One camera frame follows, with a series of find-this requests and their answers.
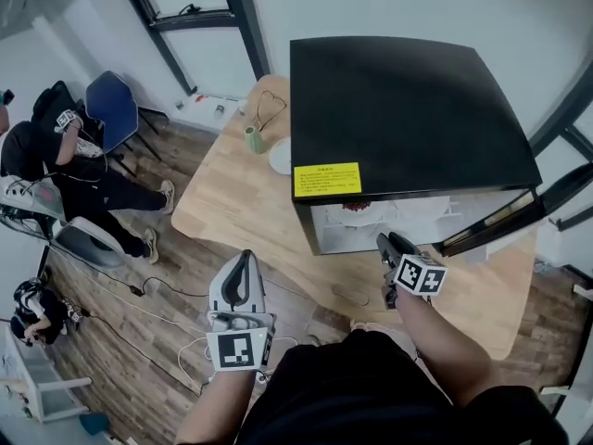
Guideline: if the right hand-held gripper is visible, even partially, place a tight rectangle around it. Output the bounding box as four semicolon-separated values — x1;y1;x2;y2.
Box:
375;232;450;312

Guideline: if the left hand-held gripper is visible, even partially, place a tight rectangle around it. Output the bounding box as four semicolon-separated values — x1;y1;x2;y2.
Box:
205;248;279;372

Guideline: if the black mini fridge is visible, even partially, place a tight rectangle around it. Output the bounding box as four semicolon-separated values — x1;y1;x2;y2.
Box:
289;36;593;268

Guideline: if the person's right forearm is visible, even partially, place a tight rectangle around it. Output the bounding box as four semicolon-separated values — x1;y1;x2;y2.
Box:
396;289;496;408

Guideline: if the person's left forearm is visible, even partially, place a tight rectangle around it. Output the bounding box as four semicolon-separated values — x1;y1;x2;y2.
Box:
173;367;259;445

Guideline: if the person's right shoe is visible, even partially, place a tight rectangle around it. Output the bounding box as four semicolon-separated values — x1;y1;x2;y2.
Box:
349;320;388;335

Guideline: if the pale green cup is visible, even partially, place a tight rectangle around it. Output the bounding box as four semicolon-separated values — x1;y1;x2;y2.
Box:
244;125;266;156

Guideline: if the person's black clothing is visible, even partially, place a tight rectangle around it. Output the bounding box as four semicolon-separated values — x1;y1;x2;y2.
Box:
238;329;570;445

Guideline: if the white shell seat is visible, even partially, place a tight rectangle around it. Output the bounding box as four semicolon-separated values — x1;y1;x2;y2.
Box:
53;215;126;269

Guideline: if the teal plastic bin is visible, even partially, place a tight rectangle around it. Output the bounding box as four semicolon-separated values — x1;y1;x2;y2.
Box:
78;413;111;438

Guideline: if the white shelf rack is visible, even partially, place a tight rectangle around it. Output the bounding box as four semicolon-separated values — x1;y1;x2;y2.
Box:
0;326;93;425

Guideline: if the patterned fabric bag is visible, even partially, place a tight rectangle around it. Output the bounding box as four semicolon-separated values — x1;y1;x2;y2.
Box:
76;137;104;159

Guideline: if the blue chair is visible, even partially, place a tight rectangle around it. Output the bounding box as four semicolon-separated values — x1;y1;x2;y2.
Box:
85;70;140;155

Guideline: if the white backpack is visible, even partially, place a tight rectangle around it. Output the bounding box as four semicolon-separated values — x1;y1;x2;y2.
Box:
0;173;65;235

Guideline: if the black chair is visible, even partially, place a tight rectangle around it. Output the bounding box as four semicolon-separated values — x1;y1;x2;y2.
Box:
31;80;87;124

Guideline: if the white floor cable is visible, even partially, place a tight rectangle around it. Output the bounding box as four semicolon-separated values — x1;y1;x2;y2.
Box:
45;271;297;391

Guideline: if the black power cord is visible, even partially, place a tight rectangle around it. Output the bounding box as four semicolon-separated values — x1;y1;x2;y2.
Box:
252;89;289;134

